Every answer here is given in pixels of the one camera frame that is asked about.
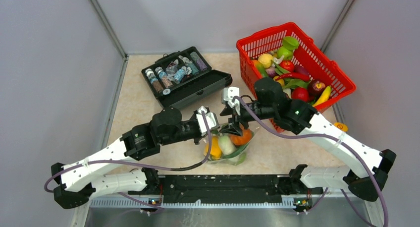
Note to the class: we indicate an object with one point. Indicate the red yellow emergency button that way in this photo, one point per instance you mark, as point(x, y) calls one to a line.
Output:
point(341, 126)

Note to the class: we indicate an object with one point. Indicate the orange mango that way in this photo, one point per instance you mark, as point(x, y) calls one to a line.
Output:
point(260, 68)

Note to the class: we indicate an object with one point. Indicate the orange pumpkin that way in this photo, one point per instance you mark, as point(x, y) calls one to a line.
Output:
point(239, 140)

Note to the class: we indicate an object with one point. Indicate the light green pepper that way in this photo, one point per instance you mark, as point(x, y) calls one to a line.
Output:
point(286, 51)

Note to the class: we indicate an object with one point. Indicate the yellow lemon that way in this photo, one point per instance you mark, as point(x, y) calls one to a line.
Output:
point(266, 60)

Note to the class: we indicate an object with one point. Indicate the red tomato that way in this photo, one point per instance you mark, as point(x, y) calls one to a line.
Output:
point(287, 65)

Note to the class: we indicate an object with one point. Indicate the white radish with leaves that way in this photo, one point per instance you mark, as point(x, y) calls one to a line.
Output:
point(229, 150)

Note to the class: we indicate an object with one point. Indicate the black poker chip case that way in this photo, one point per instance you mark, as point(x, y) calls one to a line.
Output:
point(187, 74)

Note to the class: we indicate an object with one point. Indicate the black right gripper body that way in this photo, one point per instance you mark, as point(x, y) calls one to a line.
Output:
point(262, 112)

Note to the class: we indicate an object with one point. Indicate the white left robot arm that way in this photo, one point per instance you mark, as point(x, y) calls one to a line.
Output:
point(90, 177)

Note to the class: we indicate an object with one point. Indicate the yellow banana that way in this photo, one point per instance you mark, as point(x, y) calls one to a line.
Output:
point(323, 97)

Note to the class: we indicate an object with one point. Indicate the red apple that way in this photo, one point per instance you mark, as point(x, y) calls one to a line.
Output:
point(316, 87)

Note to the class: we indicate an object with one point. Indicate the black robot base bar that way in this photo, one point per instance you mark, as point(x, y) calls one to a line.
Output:
point(225, 189)

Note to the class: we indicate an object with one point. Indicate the clear zip top bag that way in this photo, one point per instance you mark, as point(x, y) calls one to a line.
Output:
point(254, 128)

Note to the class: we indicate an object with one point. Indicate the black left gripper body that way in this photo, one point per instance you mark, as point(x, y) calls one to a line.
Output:
point(187, 131)

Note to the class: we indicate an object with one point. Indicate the red chili pepper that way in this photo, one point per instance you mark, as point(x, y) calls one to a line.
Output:
point(293, 75)

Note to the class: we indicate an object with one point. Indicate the yellow bell pepper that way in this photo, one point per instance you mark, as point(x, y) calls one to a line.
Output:
point(215, 150)

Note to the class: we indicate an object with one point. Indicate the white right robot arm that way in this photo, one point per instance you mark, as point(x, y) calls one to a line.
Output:
point(364, 171)

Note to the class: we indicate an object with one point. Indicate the red plastic basket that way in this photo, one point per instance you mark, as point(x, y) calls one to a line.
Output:
point(307, 59)

